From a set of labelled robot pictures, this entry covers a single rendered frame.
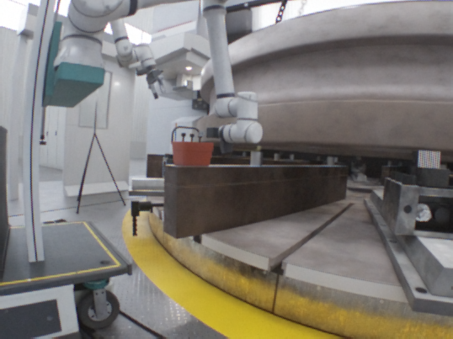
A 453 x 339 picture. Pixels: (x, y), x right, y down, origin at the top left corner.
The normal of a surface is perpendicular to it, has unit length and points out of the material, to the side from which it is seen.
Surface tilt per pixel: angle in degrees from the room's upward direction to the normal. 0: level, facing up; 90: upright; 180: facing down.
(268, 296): 90
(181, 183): 90
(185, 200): 90
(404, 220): 90
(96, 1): 99
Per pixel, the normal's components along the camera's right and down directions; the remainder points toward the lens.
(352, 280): -0.57, 0.02
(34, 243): 0.65, 0.07
